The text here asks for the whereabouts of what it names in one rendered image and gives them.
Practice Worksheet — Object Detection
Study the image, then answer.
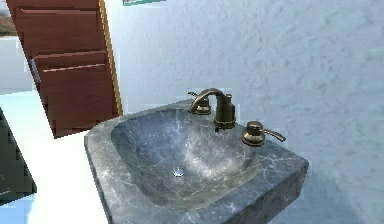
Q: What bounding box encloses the bronze faucet spout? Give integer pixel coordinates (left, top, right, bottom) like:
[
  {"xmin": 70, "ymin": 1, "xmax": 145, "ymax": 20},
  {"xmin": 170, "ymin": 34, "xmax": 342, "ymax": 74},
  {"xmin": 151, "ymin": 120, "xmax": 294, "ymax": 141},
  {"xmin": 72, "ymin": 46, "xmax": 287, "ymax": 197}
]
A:
[{"xmin": 189, "ymin": 87, "xmax": 237, "ymax": 132}]

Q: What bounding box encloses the grey marble sink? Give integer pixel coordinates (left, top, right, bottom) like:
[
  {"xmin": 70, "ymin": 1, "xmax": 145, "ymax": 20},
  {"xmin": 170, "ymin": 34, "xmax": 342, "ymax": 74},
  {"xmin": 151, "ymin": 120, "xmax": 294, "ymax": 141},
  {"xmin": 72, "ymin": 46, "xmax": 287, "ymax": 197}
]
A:
[{"xmin": 83, "ymin": 99, "xmax": 310, "ymax": 224}]

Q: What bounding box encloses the red-brown wooden door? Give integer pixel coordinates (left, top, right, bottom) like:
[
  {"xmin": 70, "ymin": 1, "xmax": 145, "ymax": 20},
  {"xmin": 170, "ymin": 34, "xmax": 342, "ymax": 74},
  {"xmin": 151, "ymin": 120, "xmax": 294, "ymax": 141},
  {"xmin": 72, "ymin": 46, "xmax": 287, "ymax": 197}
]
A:
[{"xmin": 5, "ymin": 0, "xmax": 124, "ymax": 139}]

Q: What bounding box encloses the bronze faucet handle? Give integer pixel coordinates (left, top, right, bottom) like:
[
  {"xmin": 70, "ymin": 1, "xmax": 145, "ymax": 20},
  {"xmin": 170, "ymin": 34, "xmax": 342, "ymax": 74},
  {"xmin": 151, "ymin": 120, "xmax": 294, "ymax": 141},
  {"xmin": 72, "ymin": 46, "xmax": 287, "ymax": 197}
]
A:
[
  {"xmin": 241, "ymin": 120, "xmax": 287, "ymax": 148},
  {"xmin": 187, "ymin": 91, "xmax": 212, "ymax": 116}
]

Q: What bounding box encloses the silver door handle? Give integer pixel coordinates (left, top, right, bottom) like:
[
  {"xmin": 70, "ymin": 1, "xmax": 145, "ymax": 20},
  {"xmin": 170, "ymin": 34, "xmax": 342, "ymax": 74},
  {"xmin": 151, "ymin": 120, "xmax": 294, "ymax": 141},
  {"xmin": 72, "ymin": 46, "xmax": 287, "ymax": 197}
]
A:
[{"xmin": 30, "ymin": 58, "xmax": 42, "ymax": 84}]

